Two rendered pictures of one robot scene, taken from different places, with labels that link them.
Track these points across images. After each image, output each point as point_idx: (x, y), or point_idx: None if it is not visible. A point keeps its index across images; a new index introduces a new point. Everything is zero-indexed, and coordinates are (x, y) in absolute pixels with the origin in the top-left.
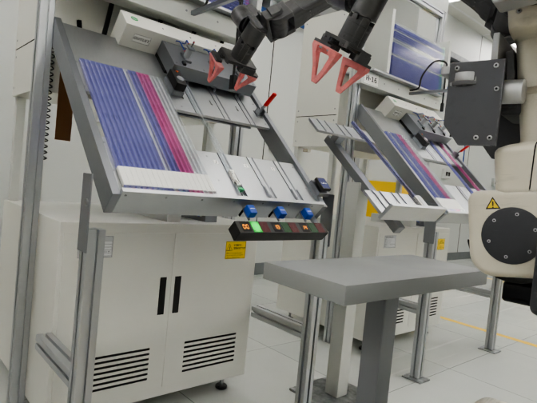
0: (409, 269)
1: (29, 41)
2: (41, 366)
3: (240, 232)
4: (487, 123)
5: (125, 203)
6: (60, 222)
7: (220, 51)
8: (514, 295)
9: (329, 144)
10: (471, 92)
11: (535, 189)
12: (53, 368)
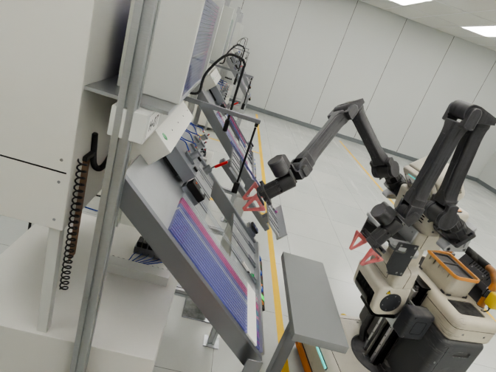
0: (318, 289)
1: (19, 160)
2: None
3: (264, 309)
4: (402, 268)
5: None
6: (153, 361)
7: (263, 194)
8: (376, 314)
9: (224, 167)
10: (401, 255)
11: (404, 288)
12: None
